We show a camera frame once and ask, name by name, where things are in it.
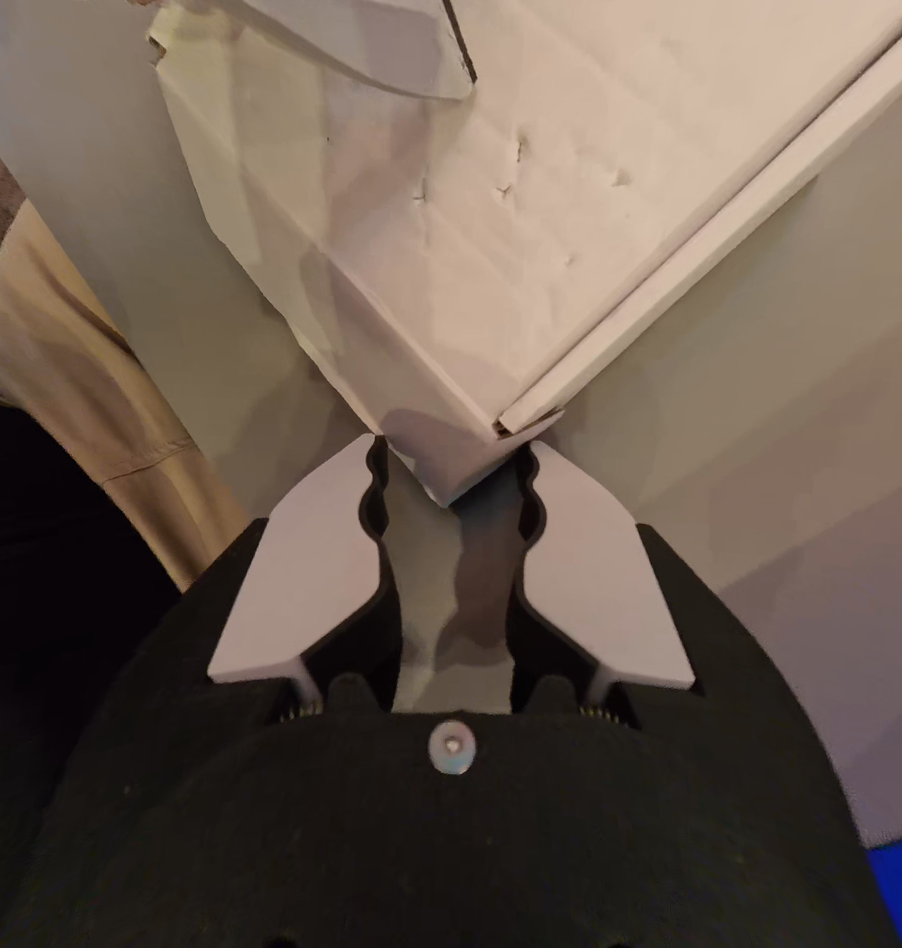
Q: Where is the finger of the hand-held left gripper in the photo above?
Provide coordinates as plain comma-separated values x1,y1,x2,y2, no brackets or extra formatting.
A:
136,0,476,99

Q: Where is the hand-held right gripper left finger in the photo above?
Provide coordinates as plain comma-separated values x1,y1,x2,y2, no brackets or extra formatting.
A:
208,434,402,716

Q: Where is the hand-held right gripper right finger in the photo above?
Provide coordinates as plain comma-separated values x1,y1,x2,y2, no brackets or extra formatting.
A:
510,440,696,725

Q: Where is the white cardboard box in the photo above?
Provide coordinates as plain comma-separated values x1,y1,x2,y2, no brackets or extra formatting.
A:
149,0,902,509

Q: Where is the dark cloth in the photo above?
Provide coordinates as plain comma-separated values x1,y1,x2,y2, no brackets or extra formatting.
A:
0,400,181,948

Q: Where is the person's beige trouser leg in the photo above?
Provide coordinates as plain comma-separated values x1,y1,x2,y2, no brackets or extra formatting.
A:
0,200,248,593

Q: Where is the blue sheet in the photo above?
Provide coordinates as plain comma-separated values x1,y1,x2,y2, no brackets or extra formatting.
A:
864,831,902,948

